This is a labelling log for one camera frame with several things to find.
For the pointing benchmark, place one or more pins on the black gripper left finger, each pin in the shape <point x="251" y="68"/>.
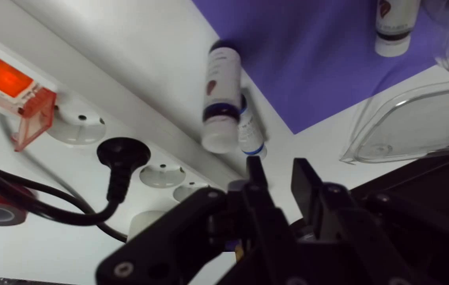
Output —
<point x="261" y="195"/>

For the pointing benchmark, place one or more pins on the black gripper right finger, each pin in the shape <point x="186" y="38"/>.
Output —
<point x="316" y="195"/>

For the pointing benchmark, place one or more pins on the small white bottle dark cap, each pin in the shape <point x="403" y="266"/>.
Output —
<point x="221" y="95"/>
<point x="395" y="26"/>

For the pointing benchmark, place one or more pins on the small bottle blue cap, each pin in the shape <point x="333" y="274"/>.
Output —
<point x="250" y="132"/>

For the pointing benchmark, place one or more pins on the purple paper mat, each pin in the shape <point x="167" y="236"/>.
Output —
<point x="308" y="57"/>

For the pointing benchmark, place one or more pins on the white power strip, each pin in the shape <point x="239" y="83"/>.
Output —
<point x="76" y="124"/>

